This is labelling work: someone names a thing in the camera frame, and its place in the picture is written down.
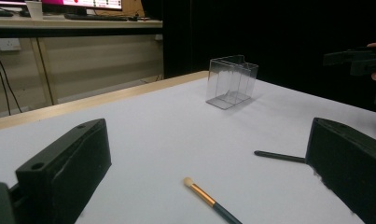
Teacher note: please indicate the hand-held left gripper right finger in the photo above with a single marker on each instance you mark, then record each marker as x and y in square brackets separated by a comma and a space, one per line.
[350, 168]

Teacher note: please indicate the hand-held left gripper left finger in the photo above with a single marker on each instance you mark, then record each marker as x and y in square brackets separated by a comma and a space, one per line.
[64, 174]

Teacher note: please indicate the thin black makeup brush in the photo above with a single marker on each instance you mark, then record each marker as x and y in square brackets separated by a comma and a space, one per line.
[279, 156]

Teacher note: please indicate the clear acrylic organizer box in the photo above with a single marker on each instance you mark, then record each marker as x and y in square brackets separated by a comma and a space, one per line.
[230, 82]

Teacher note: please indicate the gold ferrule makeup brush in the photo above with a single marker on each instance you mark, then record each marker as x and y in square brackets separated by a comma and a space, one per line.
[207, 196]

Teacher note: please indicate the black curtain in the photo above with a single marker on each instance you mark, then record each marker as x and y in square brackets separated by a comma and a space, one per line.
[269, 34]

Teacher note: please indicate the beige office desk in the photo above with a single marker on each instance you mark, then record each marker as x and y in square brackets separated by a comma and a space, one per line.
[83, 59]

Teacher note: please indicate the black keyboard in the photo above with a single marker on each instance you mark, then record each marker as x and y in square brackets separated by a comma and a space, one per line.
[95, 17]
[0, 13]

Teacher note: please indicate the computer monitor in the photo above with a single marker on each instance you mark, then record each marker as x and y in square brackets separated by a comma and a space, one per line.
[5, 2]
[89, 3]

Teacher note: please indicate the white wall outlet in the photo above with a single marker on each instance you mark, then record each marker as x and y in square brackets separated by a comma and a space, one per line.
[6, 44]

